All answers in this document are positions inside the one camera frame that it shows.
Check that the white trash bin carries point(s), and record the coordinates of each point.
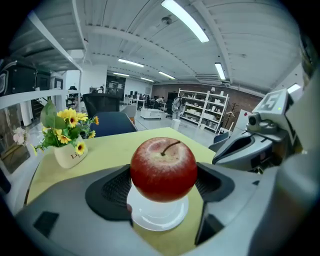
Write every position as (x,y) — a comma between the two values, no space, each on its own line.
(176,125)

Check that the small white plate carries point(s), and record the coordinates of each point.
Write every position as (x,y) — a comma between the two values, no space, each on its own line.
(160,220)

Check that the small white flower bunch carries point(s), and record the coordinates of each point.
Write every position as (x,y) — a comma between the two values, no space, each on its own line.
(20,136)

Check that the red apple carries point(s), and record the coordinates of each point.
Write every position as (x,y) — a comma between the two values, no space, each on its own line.
(162,175)

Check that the long ceiling light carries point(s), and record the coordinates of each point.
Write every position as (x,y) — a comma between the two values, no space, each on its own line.
(185,20)
(131,63)
(220,71)
(166,75)
(294,88)

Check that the black mesh chair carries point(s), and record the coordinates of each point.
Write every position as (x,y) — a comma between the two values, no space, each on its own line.
(102,105)

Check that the dark grey chair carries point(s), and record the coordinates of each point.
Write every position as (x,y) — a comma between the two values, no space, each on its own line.
(220,141)

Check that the white desk with monitors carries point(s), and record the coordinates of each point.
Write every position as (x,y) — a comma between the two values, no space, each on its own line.
(135,98)

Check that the white low cabinet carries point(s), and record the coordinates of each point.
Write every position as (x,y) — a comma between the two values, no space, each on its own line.
(151,113)

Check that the black office chair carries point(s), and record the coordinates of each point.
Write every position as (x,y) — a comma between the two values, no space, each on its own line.
(73,96)

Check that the person's white shirt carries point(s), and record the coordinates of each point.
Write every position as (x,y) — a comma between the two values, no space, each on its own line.
(305,120)

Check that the round ceiling fixture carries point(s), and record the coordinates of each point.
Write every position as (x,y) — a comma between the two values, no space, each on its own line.
(166,20)

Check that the blue chair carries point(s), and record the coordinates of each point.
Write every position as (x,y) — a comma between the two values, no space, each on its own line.
(112,125)

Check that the person's right forearm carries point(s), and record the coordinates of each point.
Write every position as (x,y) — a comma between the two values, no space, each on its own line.
(297,187)

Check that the wooden coat rack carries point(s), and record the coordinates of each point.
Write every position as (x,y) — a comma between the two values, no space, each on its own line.
(231,115)

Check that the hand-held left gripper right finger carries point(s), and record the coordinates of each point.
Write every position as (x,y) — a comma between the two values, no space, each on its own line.
(240,205)

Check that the yellow flowers in white pot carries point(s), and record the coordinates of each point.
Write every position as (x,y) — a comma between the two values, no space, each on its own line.
(70,156)

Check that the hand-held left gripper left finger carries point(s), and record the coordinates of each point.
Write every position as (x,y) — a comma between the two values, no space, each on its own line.
(75,212)

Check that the yellow tablecloth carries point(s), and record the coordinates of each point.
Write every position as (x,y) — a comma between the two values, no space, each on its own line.
(112,150)

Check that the brown tissue box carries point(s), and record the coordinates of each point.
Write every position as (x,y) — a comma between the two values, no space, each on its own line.
(15,158)

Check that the white storage shelving unit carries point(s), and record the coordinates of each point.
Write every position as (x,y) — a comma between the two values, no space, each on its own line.
(205,107)

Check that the black box appliance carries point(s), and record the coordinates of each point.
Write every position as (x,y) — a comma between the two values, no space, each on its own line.
(22,80)

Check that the white metal shelf rack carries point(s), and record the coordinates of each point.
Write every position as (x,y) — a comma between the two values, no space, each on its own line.
(30,96)

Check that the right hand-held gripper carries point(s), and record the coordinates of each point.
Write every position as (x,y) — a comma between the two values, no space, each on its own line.
(272,125)

